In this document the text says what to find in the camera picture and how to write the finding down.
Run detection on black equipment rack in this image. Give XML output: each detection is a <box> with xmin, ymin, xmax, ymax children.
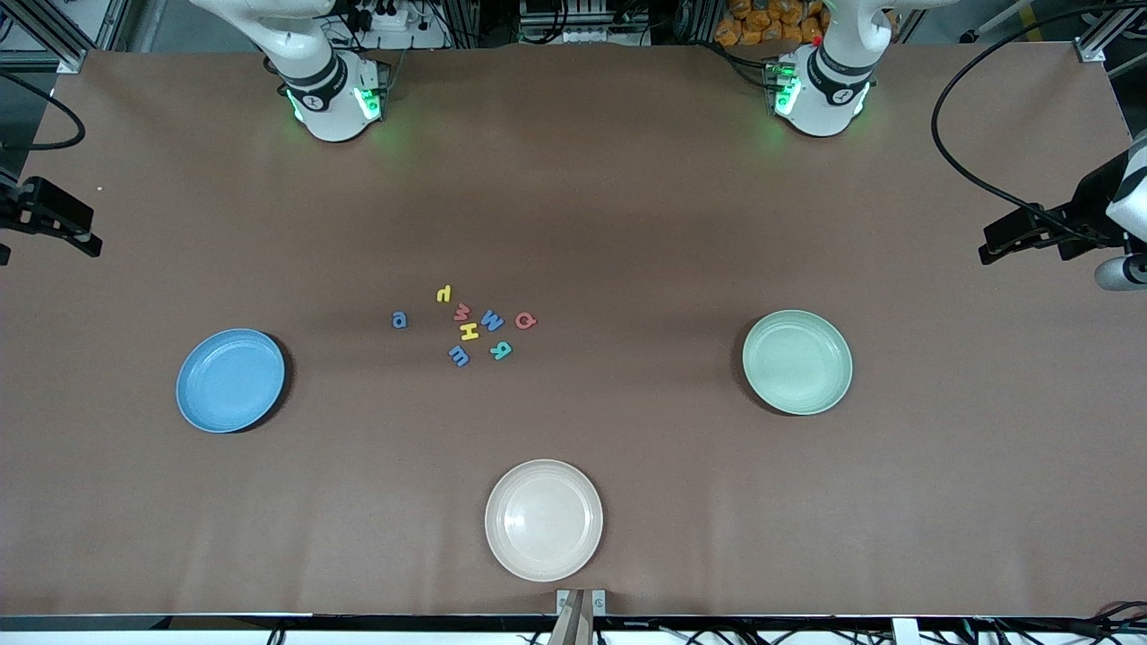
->
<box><xmin>518</xmin><ymin>0</ymin><xmax>653</xmax><ymax>46</ymax></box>

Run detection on blue plate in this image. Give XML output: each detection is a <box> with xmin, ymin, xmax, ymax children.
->
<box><xmin>176</xmin><ymin>328</ymin><xmax>287</xmax><ymax>434</ymax></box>

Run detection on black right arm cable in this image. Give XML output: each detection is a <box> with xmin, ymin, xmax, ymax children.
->
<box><xmin>0</xmin><ymin>70</ymin><xmax>87</xmax><ymax>151</ymax></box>

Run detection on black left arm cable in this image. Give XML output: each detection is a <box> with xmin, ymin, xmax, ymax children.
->
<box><xmin>930</xmin><ymin>0</ymin><xmax>1147</xmax><ymax>247</ymax></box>

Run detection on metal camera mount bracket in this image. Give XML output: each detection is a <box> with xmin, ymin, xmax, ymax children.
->
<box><xmin>548</xmin><ymin>589</ymin><xmax>608</xmax><ymax>645</ymax></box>

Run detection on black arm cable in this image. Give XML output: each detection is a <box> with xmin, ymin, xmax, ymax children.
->
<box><xmin>0</xmin><ymin>70</ymin><xmax>87</xmax><ymax>151</ymax></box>
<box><xmin>930</xmin><ymin>0</ymin><xmax>1147</xmax><ymax>247</ymax></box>

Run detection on aluminium frame post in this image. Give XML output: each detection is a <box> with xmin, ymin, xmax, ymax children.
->
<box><xmin>0</xmin><ymin>0</ymin><xmax>135</xmax><ymax>74</ymax></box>
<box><xmin>1075</xmin><ymin>0</ymin><xmax>1147</xmax><ymax>77</ymax></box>

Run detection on beige plate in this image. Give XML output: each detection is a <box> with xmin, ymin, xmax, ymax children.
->
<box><xmin>485</xmin><ymin>459</ymin><xmax>604</xmax><ymax>583</ymax></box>

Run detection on green plate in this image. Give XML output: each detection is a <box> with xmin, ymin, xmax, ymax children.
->
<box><xmin>742</xmin><ymin>309</ymin><xmax>854</xmax><ymax>417</ymax></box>

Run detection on orange snack packets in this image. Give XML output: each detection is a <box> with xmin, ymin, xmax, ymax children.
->
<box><xmin>714</xmin><ymin>0</ymin><xmax>825</xmax><ymax>47</ymax></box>

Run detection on white power strip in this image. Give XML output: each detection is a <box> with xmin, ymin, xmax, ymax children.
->
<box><xmin>336</xmin><ymin>0</ymin><xmax>449</xmax><ymax>50</ymax></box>

